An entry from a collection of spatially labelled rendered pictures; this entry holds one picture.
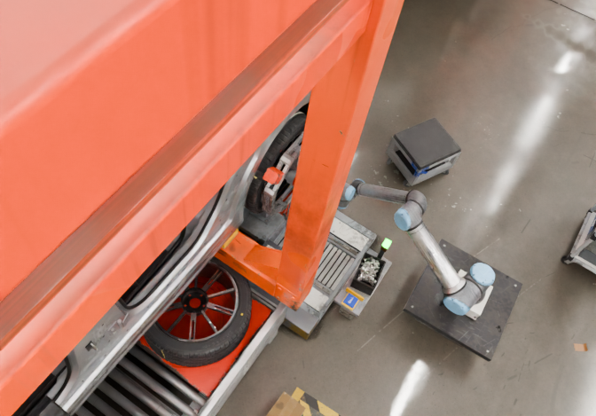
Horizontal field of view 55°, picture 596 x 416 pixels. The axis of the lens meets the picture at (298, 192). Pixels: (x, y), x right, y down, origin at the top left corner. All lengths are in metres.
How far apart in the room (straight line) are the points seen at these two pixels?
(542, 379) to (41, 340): 3.65
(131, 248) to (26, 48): 0.84
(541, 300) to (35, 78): 4.36
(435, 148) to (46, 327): 3.68
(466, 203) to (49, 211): 4.44
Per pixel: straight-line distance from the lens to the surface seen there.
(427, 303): 3.82
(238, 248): 3.34
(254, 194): 3.22
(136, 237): 1.08
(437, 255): 3.43
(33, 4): 0.27
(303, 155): 2.15
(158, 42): 0.28
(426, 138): 4.45
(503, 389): 4.16
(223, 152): 1.17
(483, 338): 3.87
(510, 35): 6.11
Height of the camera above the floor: 3.68
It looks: 58 degrees down
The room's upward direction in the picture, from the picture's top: 11 degrees clockwise
